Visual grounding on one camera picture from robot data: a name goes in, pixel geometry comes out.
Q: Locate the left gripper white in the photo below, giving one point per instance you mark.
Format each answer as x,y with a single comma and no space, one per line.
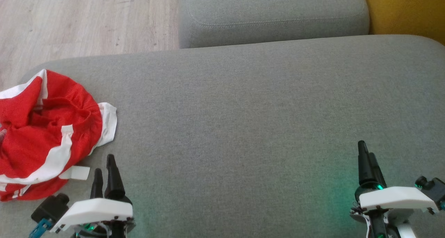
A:
100,210

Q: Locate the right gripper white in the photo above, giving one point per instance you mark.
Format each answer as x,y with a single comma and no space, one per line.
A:
396,198

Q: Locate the red and white sports shirt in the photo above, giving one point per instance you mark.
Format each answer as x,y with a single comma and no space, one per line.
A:
45,140

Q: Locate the grey sofa seat cushion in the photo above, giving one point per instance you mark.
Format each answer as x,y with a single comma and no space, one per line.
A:
243,119

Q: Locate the yellow upholstered furniture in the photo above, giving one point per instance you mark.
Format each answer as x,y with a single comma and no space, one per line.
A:
406,8

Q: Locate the grey sofa back cushion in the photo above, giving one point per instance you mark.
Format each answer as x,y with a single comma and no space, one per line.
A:
271,12

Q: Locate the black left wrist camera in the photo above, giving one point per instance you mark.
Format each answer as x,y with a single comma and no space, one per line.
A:
50,208

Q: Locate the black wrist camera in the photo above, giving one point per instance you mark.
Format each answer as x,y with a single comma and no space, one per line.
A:
434,191
50,208

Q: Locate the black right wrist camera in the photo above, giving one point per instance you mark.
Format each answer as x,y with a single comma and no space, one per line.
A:
434,191

